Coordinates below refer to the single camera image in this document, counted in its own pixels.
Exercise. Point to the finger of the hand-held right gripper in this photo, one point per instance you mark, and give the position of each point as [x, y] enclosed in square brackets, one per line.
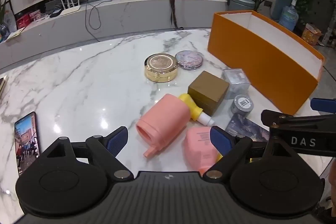
[275, 116]
[324, 104]

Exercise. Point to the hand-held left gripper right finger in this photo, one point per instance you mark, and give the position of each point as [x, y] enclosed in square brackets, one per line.
[220, 141]

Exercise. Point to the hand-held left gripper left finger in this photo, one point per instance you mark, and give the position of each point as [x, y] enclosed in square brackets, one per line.
[118, 141]

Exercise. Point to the peach lotion bottle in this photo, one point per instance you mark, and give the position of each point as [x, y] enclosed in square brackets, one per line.
[199, 145]

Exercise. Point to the dark printed packet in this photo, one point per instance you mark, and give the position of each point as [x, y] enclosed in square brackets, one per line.
[244, 127]

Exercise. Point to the small silver jar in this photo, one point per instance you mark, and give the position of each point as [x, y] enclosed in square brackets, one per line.
[241, 106]

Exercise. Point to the yellow bulb-shaped bottle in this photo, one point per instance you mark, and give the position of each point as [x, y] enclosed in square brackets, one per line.
[193, 107]

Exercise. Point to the clear plastic cube box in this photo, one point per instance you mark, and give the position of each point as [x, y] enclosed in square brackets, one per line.
[237, 82]

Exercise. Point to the pink cylindrical bottle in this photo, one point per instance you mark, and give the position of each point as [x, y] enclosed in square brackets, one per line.
[165, 119]

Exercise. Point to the olive gold cube box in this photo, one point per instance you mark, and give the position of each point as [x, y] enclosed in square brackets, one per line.
[207, 87]

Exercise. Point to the orange cardboard box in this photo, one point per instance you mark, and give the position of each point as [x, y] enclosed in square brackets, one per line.
[249, 50]

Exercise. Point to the gold round tin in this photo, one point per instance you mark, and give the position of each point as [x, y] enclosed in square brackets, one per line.
[160, 66]

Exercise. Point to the glittery round compact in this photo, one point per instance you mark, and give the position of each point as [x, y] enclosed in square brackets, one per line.
[189, 60]

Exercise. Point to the yellow cardboard carton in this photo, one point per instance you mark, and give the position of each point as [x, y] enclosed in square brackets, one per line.
[311, 35]

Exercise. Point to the smartphone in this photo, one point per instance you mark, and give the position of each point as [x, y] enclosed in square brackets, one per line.
[26, 140]

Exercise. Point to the blue water jug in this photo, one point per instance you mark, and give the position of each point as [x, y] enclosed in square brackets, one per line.
[288, 16]

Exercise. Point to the grey trash bin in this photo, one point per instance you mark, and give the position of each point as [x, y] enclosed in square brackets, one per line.
[241, 2]

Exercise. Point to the white router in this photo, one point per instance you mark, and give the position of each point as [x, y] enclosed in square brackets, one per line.
[69, 9]

